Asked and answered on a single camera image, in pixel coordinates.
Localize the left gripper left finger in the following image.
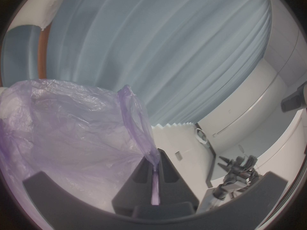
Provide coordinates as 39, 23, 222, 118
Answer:
112, 156, 154, 217

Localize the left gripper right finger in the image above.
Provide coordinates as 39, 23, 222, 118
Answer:
157, 149, 200, 215

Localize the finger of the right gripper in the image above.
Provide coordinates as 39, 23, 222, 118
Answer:
218, 156, 234, 174

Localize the purple plastic bag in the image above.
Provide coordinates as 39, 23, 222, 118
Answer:
0, 79, 161, 206

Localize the blue-green curtain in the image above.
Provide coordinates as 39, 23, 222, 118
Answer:
46, 0, 273, 129

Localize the white wooden chair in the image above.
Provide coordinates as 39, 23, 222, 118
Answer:
0, 0, 88, 86

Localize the white coiled cable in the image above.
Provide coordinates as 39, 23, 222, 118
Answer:
195, 128, 209, 144

